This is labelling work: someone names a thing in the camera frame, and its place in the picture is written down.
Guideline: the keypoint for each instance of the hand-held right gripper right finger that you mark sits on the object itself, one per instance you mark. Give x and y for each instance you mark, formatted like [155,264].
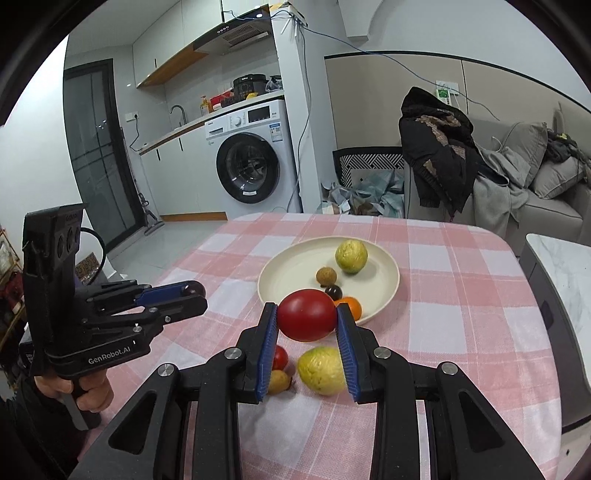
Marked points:
[346,355]

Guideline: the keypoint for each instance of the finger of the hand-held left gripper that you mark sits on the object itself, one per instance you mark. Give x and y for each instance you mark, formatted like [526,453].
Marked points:
[175,310]
[157,293]

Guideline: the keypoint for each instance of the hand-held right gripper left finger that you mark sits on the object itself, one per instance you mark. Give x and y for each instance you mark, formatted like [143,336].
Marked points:
[268,355]

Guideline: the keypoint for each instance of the orange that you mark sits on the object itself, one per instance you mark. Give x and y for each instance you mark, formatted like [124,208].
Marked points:
[352,308]

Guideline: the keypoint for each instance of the red tomato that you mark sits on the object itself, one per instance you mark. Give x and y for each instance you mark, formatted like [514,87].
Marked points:
[306,318]
[280,356]

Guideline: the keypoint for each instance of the dark purple plum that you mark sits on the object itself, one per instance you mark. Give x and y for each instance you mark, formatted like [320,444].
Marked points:
[333,291]

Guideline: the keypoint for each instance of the brown kiwi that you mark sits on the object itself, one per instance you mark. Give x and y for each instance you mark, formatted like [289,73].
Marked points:
[326,276]

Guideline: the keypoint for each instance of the cream round plate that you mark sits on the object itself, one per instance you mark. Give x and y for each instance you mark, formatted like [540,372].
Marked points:
[295,267]

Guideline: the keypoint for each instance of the person's left forearm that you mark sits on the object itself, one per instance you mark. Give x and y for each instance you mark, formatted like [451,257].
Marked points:
[32,429]

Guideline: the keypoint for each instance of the person's left hand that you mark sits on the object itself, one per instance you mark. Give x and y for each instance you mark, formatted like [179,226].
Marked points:
[99,392]

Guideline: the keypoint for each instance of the small tan longan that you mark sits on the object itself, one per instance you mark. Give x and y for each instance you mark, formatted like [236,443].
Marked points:
[278,382]

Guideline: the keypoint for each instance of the cluttered shelf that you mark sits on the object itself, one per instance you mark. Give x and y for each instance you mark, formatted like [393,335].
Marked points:
[11,295]

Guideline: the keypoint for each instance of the floor mop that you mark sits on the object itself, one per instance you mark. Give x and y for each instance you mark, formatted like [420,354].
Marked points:
[147,217]

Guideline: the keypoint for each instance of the pink checkered tablecloth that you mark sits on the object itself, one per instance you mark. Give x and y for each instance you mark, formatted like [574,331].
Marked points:
[438,300]

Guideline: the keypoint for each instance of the white counter cabinet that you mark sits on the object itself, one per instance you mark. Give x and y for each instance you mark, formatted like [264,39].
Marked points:
[180,175]

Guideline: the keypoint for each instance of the dark glass door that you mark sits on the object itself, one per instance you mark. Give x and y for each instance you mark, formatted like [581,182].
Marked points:
[97,152]

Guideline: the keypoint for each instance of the light blue bags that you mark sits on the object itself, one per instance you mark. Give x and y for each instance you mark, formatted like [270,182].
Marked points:
[374,194]

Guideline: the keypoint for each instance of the white washing machine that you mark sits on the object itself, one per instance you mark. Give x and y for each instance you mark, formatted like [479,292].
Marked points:
[258,161]

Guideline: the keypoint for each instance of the metal faucet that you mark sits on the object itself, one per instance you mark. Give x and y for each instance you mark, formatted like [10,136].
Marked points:
[178,110]

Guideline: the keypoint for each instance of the yellow bottle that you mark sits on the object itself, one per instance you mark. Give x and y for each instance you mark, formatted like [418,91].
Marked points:
[204,107]

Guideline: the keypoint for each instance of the patterned basket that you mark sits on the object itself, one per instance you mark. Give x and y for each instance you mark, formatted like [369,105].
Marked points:
[369,159]

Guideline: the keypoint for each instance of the red box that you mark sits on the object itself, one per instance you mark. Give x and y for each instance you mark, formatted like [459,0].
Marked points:
[221,101]

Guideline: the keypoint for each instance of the grey blanket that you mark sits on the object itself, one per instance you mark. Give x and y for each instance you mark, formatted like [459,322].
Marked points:
[498,198]

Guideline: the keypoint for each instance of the black jacket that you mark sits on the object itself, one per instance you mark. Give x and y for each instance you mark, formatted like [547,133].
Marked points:
[438,152]

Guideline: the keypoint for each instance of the black cooker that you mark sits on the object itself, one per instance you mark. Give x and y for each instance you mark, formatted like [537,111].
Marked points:
[249,86]

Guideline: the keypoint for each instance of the white marble table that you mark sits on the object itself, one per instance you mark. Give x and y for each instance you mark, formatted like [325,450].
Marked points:
[568,286]

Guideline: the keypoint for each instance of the grey bag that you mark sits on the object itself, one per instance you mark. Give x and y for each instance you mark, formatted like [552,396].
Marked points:
[273,84]

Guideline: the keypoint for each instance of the grey sofa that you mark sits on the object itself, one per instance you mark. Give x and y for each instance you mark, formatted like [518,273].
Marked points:
[545,221]

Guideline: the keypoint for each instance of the range hood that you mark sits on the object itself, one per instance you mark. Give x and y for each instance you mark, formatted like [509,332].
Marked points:
[235,32]

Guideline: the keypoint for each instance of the large grey pillow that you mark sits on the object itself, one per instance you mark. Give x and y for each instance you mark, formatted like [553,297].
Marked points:
[524,147]

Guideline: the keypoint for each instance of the small grey pillow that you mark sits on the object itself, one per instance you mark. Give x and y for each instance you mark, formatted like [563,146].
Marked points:
[556,177]

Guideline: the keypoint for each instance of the dark clothes pile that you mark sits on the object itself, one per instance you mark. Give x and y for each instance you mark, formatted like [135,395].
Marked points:
[565,147]

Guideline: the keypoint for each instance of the white router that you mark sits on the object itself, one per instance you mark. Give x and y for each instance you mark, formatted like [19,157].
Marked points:
[288,11]

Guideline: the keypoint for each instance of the white wall cabinet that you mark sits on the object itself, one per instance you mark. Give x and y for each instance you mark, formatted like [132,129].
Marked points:
[171,50]

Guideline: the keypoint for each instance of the wall outlet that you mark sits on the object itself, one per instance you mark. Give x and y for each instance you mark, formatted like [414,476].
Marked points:
[445,93]

